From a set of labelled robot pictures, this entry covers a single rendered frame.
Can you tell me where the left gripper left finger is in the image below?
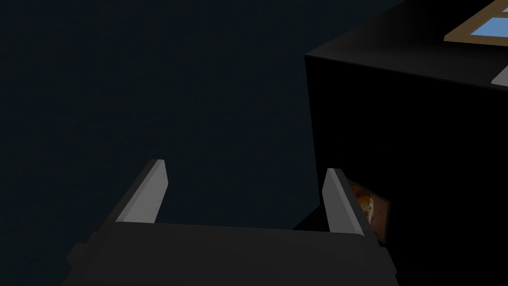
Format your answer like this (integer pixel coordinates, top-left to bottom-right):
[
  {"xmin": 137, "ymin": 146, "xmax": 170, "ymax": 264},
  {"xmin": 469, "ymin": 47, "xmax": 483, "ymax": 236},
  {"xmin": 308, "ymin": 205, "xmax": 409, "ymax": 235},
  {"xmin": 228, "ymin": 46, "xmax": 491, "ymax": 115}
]
[{"xmin": 104, "ymin": 159, "xmax": 169, "ymax": 229}]

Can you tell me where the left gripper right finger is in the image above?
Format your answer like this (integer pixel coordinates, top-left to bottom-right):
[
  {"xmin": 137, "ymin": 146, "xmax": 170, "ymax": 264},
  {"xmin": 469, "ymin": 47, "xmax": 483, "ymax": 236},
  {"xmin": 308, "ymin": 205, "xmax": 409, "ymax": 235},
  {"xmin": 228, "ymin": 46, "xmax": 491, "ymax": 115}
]
[{"xmin": 321, "ymin": 168, "xmax": 380, "ymax": 240}]

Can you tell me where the wooden framed window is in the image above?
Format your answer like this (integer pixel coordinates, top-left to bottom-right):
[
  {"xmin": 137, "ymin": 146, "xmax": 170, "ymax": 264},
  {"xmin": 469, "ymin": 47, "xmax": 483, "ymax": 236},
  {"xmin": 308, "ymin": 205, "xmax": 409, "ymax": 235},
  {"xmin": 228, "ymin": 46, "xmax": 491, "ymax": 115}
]
[{"xmin": 443, "ymin": 0, "xmax": 508, "ymax": 48}]

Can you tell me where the brown framed wall picture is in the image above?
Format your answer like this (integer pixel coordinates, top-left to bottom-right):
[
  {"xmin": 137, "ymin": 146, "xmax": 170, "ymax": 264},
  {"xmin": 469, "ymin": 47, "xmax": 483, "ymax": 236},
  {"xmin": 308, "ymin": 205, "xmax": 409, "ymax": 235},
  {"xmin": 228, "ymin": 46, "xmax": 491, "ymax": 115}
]
[{"xmin": 347, "ymin": 179, "xmax": 391, "ymax": 244}]

